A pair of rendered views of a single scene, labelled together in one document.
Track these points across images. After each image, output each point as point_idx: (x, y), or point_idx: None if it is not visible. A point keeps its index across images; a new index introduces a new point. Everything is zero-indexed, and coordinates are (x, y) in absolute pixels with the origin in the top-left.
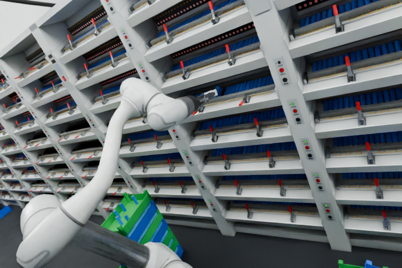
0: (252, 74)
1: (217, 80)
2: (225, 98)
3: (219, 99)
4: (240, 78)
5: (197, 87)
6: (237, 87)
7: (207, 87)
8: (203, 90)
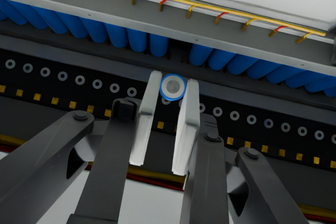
0: (39, 42)
1: (206, 96)
2: (136, 13)
3: (183, 25)
4: (92, 53)
5: (327, 117)
6: (89, 32)
7: (270, 93)
8: (301, 97)
